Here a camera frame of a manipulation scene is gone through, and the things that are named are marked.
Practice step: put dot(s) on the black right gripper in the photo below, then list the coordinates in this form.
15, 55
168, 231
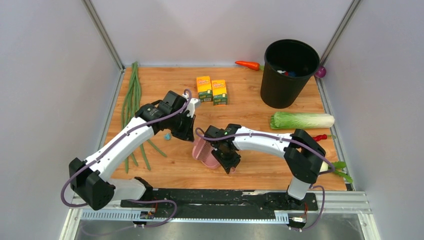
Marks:
227, 164

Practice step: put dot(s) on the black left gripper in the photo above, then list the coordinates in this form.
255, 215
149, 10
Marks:
188, 134

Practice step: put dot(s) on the pink plastic dustpan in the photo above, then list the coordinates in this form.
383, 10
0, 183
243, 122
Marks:
211, 162

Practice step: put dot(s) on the pink hand brush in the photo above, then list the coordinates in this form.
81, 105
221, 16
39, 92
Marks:
201, 149

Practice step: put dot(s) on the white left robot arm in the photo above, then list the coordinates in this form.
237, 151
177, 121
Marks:
91, 178

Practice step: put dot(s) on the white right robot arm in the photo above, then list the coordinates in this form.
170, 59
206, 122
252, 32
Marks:
305, 158

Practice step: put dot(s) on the yellow green carton box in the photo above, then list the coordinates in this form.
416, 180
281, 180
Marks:
204, 88
219, 92

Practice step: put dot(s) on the green long beans bunch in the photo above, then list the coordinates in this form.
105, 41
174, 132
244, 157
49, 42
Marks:
130, 106

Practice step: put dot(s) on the green white napa cabbage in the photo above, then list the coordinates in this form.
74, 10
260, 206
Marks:
287, 120

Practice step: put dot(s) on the orange carrot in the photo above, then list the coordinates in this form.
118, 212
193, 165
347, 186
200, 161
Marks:
250, 65

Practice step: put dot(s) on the red chili pepper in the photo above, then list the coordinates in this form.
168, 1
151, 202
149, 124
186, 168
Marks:
321, 137

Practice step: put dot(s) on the white radish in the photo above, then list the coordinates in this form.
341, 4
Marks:
339, 169

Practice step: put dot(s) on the black trash bin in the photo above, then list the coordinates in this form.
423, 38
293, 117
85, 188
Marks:
288, 66

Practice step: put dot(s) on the purple round onion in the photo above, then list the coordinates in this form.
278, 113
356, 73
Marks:
321, 72

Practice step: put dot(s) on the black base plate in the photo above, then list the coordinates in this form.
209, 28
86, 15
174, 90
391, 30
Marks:
229, 204

